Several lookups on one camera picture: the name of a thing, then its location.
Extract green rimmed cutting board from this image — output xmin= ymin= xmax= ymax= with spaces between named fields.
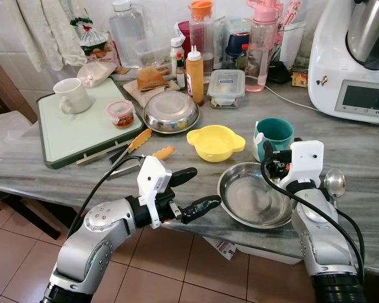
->
xmin=37 ymin=77 xmax=146 ymax=169

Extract brown wooden panel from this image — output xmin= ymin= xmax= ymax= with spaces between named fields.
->
xmin=0 ymin=57 xmax=37 ymax=124

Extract brown paper wrapper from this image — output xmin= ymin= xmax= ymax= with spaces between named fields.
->
xmin=126 ymin=79 xmax=181 ymax=102

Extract white flat box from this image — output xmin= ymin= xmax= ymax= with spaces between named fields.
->
xmin=234 ymin=243 xmax=304 ymax=266

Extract pink water bottle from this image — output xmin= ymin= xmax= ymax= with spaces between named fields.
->
xmin=245 ymin=0 xmax=284 ymax=93

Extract clear plastic container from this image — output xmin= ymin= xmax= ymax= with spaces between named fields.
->
xmin=281 ymin=22 xmax=310 ymax=70

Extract orange sauce squeeze bottle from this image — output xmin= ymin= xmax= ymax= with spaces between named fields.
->
xmin=185 ymin=45 xmax=205 ymax=106

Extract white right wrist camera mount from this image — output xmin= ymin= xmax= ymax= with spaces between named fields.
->
xmin=289 ymin=140 xmax=325 ymax=194

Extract orange tipped steel tongs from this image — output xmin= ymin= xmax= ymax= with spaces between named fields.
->
xmin=107 ymin=146 xmax=177 ymax=179
xmin=76 ymin=129 xmax=153 ymax=166

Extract white plastic food bag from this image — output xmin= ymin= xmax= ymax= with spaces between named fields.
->
xmin=77 ymin=61 xmax=117 ymax=89

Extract glass food container with lid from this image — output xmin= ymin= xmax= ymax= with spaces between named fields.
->
xmin=207 ymin=69 xmax=246 ymax=108

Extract clear plastic jug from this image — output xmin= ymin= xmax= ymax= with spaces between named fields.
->
xmin=109 ymin=0 xmax=153 ymax=69

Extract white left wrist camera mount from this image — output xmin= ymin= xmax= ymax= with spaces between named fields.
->
xmin=137 ymin=156 xmax=173 ymax=229

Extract teal green mug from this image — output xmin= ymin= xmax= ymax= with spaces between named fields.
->
xmin=253 ymin=117 xmax=295 ymax=163

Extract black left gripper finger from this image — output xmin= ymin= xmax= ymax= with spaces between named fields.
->
xmin=169 ymin=167 xmax=198 ymax=188
xmin=180 ymin=195 xmax=222 ymax=225

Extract black round object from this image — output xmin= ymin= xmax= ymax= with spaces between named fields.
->
xmin=267 ymin=62 xmax=291 ymax=84

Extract yellow plastic bowl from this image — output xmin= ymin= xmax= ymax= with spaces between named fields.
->
xmin=186 ymin=124 xmax=246 ymax=163

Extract covered steel bowl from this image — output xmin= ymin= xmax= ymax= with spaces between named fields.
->
xmin=143 ymin=90 xmax=200 ymax=134

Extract brown bread bun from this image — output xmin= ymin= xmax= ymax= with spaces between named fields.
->
xmin=137 ymin=66 xmax=168 ymax=92

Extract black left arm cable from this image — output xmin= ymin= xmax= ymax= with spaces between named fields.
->
xmin=65 ymin=156 xmax=144 ymax=239

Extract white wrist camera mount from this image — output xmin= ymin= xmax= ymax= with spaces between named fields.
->
xmin=289 ymin=140 xmax=325 ymax=194
xmin=137 ymin=156 xmax=173 ymax=229

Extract ribbon tied snack bag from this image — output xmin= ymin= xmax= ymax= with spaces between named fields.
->
xmin=69 ymin=16 xmax=111 ymax=61

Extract small yellow box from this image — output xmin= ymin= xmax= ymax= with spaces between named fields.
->
xmin=291 ymin=71 xmax=309 ymax=87

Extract round steel plate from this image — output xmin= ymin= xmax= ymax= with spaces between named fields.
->
xmin=217 ymin=162 xmax=296 ymax=229

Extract small red lidded food tub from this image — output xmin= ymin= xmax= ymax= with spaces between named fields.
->
xmin=105 ymin=100 xmax=136 ymax=129

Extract white kitchen cooking machine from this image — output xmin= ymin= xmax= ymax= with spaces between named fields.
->
xmin=308 ymin=0 xmax=379 ymax=125

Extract white ceramic mug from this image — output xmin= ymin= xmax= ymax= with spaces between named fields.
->
xmin=53 ymin=78 xmax=92 ymax=115

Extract white paper tag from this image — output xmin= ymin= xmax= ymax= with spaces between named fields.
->
xmin=202 ymin=237 xmax=236 ymax=260

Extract white hanging cloth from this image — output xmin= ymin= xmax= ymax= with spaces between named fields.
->
xmin=16 ymin=0 xmax=84 ymax=71

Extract small white capped bottle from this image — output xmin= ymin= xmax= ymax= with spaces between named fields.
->
xmin=170 ymin=37 xmax=187 ymax=89

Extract orange lidded drink bottle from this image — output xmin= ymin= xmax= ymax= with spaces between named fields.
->
xmin=188 ymin=0 xmax=215 ymax=80

